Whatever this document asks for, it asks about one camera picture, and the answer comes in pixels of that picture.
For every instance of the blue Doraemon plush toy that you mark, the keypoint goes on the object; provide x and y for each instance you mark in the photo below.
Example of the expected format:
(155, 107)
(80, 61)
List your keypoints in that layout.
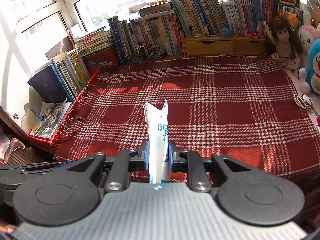
(311, 75)

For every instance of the white blue paper bag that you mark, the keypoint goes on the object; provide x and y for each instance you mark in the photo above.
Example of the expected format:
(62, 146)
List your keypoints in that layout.
(158, 134)

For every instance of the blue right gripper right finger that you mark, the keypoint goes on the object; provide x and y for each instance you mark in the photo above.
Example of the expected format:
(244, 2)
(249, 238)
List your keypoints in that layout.
(178, 159)

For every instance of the pink ribbed suitcase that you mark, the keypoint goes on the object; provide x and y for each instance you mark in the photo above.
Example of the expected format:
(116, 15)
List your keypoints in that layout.
(14, 152)

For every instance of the brown-haired doll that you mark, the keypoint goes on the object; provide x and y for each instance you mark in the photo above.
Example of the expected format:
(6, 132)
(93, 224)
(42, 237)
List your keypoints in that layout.
(281, 43)

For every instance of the blue yarn ball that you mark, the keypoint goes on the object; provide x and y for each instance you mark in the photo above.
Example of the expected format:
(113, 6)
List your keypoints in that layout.
(225, 32)

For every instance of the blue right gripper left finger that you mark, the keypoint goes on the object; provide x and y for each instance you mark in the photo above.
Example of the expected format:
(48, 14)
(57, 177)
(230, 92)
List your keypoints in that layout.
(139, 158)

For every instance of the stack of flat books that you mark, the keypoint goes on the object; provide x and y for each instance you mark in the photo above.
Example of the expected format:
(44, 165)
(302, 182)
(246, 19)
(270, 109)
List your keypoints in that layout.
(94, 42)

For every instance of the miniature black bicycle model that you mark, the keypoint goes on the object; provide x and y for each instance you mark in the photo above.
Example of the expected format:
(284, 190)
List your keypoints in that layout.
(147, 52)

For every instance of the wooden desk organizer with drawers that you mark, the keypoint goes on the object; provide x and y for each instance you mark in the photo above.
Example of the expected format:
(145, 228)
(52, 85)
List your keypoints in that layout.
(216, 45)

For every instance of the white pink plush toy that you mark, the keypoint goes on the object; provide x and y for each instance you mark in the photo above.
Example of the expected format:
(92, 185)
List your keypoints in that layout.
(307, 35)

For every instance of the red white plaid blanket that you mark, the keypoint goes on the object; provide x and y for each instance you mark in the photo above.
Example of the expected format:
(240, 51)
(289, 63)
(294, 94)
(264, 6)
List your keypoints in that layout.
(239, 106)

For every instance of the large red book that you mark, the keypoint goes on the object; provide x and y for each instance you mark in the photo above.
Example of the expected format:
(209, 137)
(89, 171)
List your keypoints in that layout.
(177, 40)

